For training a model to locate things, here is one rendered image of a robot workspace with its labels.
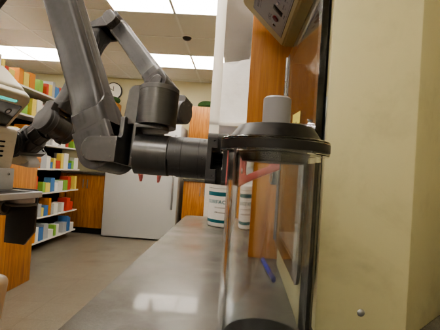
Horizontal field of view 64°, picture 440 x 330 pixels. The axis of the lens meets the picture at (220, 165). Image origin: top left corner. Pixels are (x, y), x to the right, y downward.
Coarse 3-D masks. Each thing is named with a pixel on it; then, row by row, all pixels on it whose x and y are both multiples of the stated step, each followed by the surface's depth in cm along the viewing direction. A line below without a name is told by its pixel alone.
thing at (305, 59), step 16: (320, 0) 46; (320, 16) 45; (304, 32) 57; (320, 32) 45; (304, 48) 56; (320, 48) 44; (304, 64) 55; (320, 64) 44; (288, 80) 73; (304, 80) 54; (320, 80) 44; (288, 96) 71; (304, 96) 53; (320, 96) 44; (304, 112) 52; (320, 112) 44; (320, 128) 44
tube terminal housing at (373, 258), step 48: (336, 0) 44; (384, 0) 43; (432, 0) 45; (336, 48) 44; (384, 48) 43; (432, 48) 46; (336, 96) 43; (384, 96) 43; (432, 96) 46; (336, 144) 43; (384, 144) 43; (432, 144) 47; (336, 192) 43; (384, 192) 43; (432, 192) 48; (336, 240) 43; (384, 240) 43; (432, 240) 48; (336, 288) 43; (384, 288) 43; (432, 288) 49
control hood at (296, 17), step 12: (252, 0) 71; (300, 0) 56; (312, 0) 55; (252, 12) 76; (300, 12) 59; (264, 24) 75; (288, 24) 65; (300, 24) 64; (276, 36) 74; (288, 36) 70
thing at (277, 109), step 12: (276, 96) 34; (264, 108) 35; (276, 108) 34; (288, 108) 34; (264, 120) 35; (276, 120) 34; (288, 120) 34; (240, 132) 33; (252, 132) 32; (264, 132) 31; (276, 132) 31; (288, 132) 31; (300, 132) 31; (312, 132) 32
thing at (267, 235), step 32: (256, 160) 31; (288, 160) 31; (320, 160) 33; (256, 192) 31; (288, 192) 31; (224, 224) 35; (256, 224) 31; (288, 224) 31; (224, 256) 34; (256, 256) 31; (288, 256) 31; (224, 288) 33; (256, 288) 31; (288, 288) 31; (224, 320) 33; (256, 320) 31; (288, 320) 31
